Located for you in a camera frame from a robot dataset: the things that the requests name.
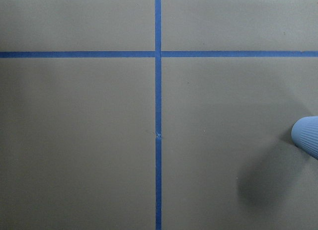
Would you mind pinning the blue ribbed plastic cup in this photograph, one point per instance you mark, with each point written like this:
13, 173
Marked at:
304, 135

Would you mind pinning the brown paper table cover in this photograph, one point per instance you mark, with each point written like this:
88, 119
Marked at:
157, 114

